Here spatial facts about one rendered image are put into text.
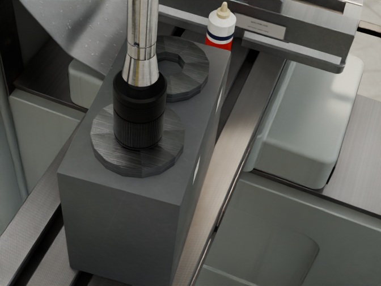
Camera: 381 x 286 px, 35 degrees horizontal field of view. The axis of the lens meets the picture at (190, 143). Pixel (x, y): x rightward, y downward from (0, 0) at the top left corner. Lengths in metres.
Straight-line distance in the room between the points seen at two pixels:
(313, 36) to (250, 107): 0.16
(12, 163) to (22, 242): 0.62
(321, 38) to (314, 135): 0.17
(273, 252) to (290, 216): 0.15
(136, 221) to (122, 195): 0.04
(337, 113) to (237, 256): 0.41
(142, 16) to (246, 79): 0.48
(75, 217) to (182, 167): 0.12
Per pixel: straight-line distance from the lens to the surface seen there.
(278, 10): 0.94
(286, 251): 1.23
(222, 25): 0.88
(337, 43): 0.95
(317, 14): 0.96
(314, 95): 1.09
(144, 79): 0.50
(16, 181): 1.40
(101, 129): 0.57
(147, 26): 0.47
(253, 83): 0.92
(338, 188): 1.08
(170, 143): 0.56
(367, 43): 2.59
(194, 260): 0.72
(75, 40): 1.03
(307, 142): 1.01
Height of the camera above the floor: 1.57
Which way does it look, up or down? 50 degrees down
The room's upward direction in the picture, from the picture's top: 8 degrees clockwise
